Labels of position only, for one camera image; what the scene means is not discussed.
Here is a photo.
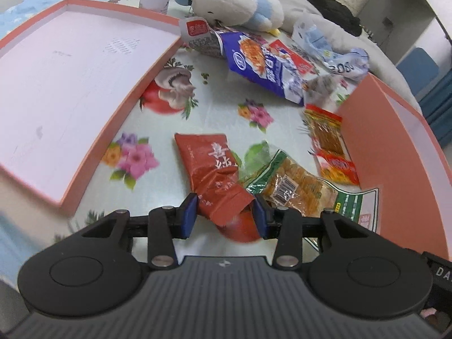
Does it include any white cabinet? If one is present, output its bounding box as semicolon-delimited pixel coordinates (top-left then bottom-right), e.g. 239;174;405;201
357;0;452;75

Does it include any blue chair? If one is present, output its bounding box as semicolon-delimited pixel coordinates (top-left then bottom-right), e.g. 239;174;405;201
395;47;440;96

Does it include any crumpled clear plastic wrapper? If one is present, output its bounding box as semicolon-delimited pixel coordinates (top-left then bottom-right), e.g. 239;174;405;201
291;19;370;82

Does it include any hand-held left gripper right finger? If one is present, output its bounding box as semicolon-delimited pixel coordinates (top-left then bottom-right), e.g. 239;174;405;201
252;194;371;269

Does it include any white and blue plush toy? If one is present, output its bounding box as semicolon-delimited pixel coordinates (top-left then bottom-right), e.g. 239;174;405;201
172;0;285;36

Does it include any green-edged cracker packet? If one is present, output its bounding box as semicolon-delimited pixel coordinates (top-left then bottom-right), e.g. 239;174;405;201
244;149;380;251

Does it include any floral tablecloth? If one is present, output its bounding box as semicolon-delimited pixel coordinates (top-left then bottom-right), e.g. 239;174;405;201
56;3;354;255

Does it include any dark blue ribbed panel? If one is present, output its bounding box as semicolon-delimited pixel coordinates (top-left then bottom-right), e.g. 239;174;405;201
422;74;452;145

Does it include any grey blanket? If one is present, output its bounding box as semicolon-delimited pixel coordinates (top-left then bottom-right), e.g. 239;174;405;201
102;0;422;114

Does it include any black clothing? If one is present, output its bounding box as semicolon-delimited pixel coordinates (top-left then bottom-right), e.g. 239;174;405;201
244;0;362;36

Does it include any small red-label snack packet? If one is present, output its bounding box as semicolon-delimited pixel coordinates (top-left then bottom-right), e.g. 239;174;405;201
178;16;225;59

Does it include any blue and white snack packet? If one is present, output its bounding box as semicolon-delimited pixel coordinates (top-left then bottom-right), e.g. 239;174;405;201
221;31;308;107

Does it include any orange spicy strip packet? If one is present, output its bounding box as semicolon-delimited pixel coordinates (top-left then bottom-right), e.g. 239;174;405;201
304;104;361;186

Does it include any deep orange box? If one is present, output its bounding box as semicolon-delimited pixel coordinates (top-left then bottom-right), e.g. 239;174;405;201
334;73;452;255

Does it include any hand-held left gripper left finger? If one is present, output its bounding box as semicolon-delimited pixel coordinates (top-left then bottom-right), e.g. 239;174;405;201
82;194;197;269

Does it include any shallow pink box lid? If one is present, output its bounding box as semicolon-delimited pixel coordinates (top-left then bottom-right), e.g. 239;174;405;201
0;0;186;216

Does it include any red and white snack packet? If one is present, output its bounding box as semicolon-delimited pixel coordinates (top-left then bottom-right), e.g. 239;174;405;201
268;40;316;76

